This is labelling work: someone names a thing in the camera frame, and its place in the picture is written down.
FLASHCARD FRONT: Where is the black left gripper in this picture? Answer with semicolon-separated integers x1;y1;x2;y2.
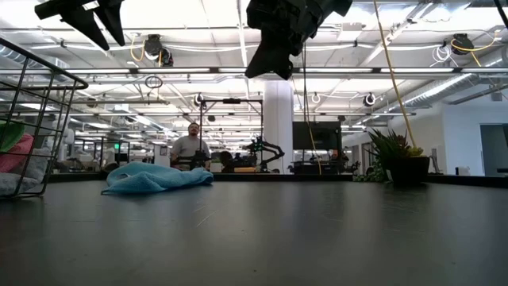
33;0;127;52

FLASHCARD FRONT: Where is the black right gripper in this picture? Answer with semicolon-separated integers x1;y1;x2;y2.
244;0;319;82

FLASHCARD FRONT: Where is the green microfiber towel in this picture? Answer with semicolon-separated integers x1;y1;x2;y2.
0;120;26;154

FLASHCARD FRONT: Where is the pink microfiber towel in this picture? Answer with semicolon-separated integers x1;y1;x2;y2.
0;133;36;174

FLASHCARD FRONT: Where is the light blue microfiber towel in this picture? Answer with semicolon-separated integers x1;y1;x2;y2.
100;160;214;195

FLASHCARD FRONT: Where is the white waffle weave towel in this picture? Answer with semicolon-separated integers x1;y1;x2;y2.
0;147;53;198

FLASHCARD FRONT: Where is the black monitor screen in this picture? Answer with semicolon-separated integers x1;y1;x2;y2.
292;121;343;151

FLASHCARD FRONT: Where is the person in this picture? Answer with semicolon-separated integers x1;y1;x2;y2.
170;122;212;172

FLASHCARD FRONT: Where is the small potted artificial plant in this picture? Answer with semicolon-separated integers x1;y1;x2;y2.
352;129;431;187

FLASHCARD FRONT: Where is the black background rig frame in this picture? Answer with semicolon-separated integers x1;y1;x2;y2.
198;97;265;174

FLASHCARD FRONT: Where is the black ceiling cable reel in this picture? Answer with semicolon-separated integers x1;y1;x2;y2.
450;33;473;56
143;33;175;68

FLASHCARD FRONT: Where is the wire mesh basket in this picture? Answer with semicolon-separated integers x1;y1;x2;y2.
0;37;89;199

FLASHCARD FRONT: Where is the thin yellow hanging cable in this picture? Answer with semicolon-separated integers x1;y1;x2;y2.
303;114;323;176

